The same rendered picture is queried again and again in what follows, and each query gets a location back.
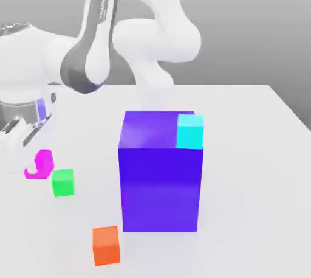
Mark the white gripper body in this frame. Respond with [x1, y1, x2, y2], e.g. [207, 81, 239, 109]
[0, 112, 55, 155]

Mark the small magenta cube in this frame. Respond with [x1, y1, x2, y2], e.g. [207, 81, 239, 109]
[24, 148, 55, 181]

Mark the small green cube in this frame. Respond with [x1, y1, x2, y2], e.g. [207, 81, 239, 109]
[51, 168, 75, 198]

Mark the small orange cube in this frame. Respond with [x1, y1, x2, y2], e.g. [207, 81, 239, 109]
[92, 225, 121, 267]

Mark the small cyan cube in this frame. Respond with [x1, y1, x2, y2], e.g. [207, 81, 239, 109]
[176, 113, 205, 150]

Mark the large purple box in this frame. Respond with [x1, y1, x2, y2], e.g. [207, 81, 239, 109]
[118, 110, 204, 233]

